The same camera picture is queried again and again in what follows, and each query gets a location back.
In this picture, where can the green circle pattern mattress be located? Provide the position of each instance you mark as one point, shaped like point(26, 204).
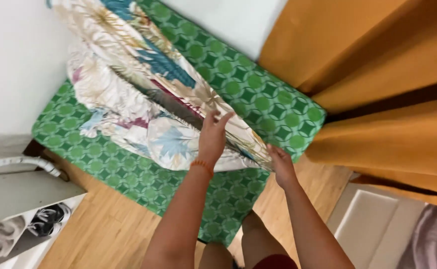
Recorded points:
point(241, 86)

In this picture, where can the black and white sneakers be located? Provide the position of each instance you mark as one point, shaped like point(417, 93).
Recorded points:
point(48, 221)

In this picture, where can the orange curtain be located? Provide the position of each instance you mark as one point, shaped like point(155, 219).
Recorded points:
point(383, 82)

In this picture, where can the floral leaf print blanket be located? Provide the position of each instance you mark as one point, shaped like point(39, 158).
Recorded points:
point(136, 93)

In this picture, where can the person's right fingers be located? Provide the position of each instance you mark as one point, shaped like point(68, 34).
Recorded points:
point(273, 151)

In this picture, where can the person's right hand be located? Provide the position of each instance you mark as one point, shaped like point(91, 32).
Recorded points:
point(282, 166)

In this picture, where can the pale pink grey cloth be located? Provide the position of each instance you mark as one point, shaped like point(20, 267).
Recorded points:
point(433, 239)

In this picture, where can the white cabinet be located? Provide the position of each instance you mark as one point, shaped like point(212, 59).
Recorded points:
point(368, 224)

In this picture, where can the person's left hand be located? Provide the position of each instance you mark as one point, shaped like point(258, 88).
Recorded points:
point(211, 141)

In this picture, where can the white shoe shelf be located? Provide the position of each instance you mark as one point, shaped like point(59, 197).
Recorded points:
point(20, 209)

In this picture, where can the person's legs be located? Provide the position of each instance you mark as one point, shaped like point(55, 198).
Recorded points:
point(254, 241)

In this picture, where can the maroon shorts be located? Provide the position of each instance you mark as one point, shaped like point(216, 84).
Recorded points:
point(275, 262)

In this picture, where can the grey cloth shoes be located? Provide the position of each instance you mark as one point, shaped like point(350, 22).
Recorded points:
point(0, 237)

